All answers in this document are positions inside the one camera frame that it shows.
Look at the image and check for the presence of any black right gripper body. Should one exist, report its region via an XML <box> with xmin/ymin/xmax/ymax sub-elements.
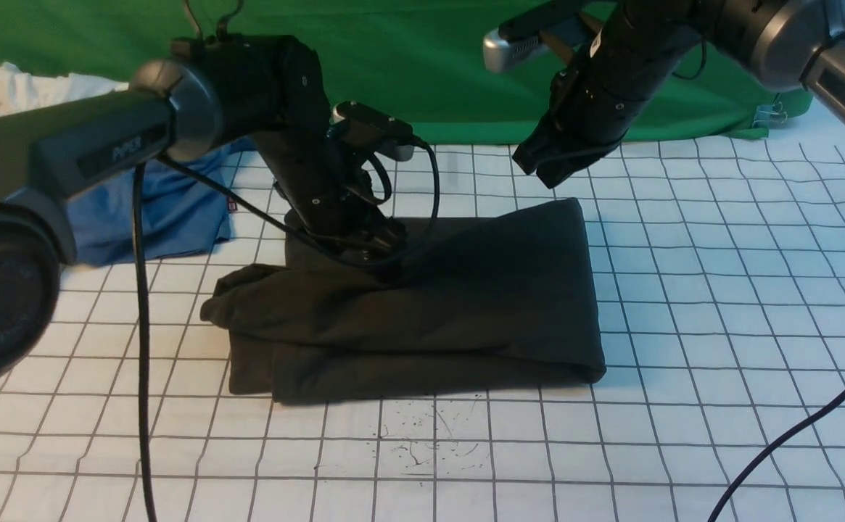
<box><xmin>513</xmin><ymin>51</ymin><xmax>648</xmax><ymax>189</ymax></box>

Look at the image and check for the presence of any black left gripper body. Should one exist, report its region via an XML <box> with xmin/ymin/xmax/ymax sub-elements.
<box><xmin>277</xmin><ymin>156</ymin><xmax>408</xmax><ymax>265</ymax></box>

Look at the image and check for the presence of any gray long-sleeved shirt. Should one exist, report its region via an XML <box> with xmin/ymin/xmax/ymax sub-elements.
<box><xmin>200</xmin><ymin>198</ymin><xmax>606</xmax><ymax>405</ymax></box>

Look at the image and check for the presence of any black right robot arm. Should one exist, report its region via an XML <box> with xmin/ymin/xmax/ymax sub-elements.
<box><xmin>482</xmin><ymin>1</ymin><xmax>845</xmax><ymax>189</ymax></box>

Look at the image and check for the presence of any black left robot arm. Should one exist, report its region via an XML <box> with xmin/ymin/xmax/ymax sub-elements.
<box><xmin>0</xmin><ymin>33</ymin><xmax>418</xmax><ymax>376</ymax></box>

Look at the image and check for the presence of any blue t-shirt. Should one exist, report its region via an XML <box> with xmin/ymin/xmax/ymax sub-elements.
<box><xmin>67</xmin><ymin>161</ymin><xmax>234</xmax><ymax>265</ymax></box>

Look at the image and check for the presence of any white t-shirt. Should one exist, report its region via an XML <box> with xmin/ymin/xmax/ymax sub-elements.
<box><xmin>0</xmin><ymin>62</ymin><xmax>129</xmax><ymax>117</ymax></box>

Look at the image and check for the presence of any green backdrop cloth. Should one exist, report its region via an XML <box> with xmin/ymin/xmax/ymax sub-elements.
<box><xmin>0</xmin><ymin>1</ymin><xmax>811</xmax><ymax>144</ymax></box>

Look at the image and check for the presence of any metal binder clip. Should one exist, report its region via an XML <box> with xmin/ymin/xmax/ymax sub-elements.
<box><xmin>751</xmin><ymin>101</ymin><xmax>789</xmax><ymax>128</ymax></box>

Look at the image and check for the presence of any white grid table cloth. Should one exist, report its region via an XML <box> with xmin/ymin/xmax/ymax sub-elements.
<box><xmin>0</xmin><ymin>138</ymin><xmax>845</xmax><ymax>521</ymax></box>

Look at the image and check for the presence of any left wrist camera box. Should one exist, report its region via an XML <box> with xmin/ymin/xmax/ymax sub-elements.
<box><xmin>330</xmin><ymin>100</ymin><xmax>415</xmax><ymax>162</ymax></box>

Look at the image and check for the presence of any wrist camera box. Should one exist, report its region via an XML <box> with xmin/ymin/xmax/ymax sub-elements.
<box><xmin>482</xmin><ymin>4</ymin><xmax>604</xmax><ymax>75</ymax></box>
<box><xmin>330</xmin><ymin>100</ymin><xmax>415</xmax><ymax>162</ymax></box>

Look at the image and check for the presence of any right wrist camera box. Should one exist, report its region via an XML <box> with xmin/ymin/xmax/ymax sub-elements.
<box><xmin>482</xmin><ymin>4</ymin><xmax>604</xmax><ymax>75</ymax></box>

